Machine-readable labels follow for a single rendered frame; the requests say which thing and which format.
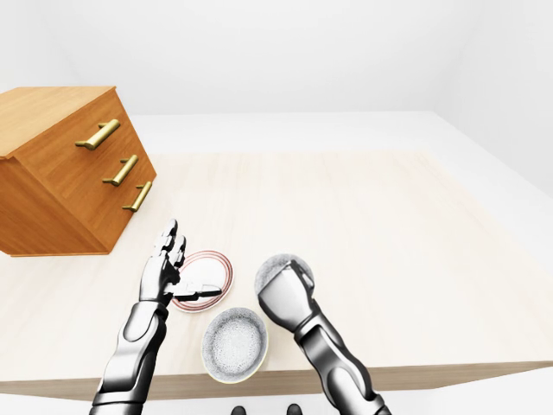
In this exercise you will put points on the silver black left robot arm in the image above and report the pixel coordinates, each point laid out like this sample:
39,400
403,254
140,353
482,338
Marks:
129,354

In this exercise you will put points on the wooden cabinet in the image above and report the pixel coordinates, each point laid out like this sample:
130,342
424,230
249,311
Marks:
30,125

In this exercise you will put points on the white plate with red rings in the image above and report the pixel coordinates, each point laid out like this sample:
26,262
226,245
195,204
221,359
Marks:
207,268

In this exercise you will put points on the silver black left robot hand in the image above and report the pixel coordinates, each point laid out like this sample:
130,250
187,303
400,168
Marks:
156,276

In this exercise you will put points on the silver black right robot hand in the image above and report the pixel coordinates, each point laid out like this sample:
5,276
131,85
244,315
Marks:
285,302

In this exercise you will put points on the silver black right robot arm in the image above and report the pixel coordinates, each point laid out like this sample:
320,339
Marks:
337,367

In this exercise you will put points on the black speckled patterned bowl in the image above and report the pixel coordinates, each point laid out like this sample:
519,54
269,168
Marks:
235,346
270,269

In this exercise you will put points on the wooden cabinet drawer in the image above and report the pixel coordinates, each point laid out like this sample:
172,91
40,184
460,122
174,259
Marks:
99,190
65,147
116,225

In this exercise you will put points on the small dark rounded shape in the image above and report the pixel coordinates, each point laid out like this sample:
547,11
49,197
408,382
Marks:
294,409
238,410

